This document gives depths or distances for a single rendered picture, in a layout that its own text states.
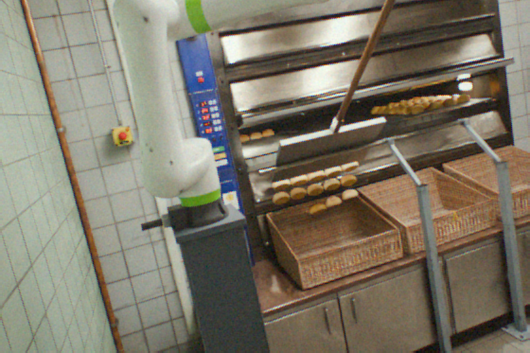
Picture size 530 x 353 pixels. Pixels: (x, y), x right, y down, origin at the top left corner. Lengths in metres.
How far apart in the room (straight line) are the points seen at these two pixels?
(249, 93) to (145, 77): 1.36
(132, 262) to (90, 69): 1.02
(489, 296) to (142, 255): 1.87
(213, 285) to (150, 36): 0.71
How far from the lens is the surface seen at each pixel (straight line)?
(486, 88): 3.33
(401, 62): 2.79
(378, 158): 2.70
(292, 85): 2.45
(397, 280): 2.27
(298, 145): 1.96
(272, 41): 2.44
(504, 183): 2.47
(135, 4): 1.08
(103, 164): 2.32
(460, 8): 3.10
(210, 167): 1.24
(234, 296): 1.32
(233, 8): 1.17
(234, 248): 1.26
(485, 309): 2.69
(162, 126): 1.07
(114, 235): 2.39
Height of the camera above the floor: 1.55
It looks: 9 degrees down
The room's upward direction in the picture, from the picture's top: 11 degrees counter-clockwise
